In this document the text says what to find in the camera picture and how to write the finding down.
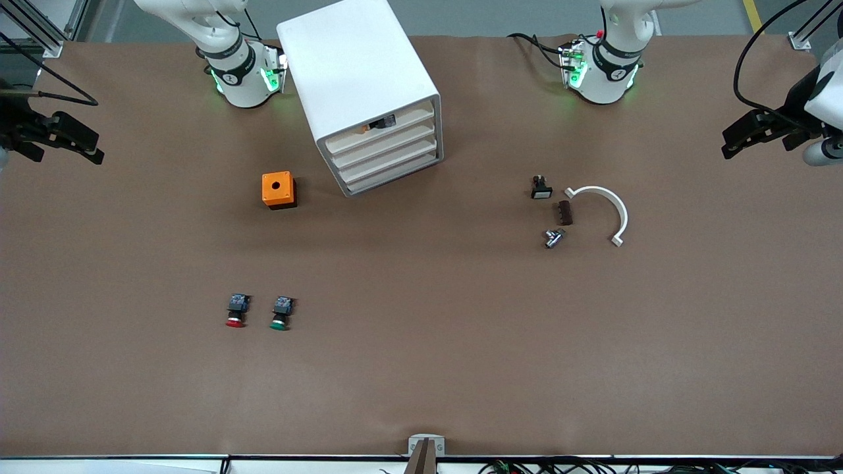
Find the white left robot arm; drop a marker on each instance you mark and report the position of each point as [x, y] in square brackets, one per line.
[609, 79]

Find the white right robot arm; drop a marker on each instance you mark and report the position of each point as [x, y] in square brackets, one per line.
[230, 66]

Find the red push button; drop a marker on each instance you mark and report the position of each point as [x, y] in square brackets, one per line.
[236, 311]

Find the brown cylinder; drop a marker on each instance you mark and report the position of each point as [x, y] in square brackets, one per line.
[564, 212]

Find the chrome T-shaped fitting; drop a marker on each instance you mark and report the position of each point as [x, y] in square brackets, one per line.
[553, 238]

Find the black rectangular white-faced push button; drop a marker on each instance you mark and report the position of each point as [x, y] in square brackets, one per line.
[540, 189]

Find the white C-shaped pipe clamp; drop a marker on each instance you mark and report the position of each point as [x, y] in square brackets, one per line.
[619, 210]

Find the white drawer cabinet casing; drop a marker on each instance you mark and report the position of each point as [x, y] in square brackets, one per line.
[349, 59]

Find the green push button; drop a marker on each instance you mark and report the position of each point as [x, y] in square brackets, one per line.
[282, 313]

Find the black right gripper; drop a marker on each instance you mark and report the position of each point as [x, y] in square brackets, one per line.
[14, 127]

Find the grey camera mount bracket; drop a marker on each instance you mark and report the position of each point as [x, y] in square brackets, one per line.
[426, 451]

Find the orange button enclosure box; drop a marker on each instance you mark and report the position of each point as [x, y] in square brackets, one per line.
[276, 187]

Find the aluminium frame post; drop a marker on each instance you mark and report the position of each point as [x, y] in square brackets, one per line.
[813, 23]
[39, 26]

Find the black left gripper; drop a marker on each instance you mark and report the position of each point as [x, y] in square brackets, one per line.
[794, 108]

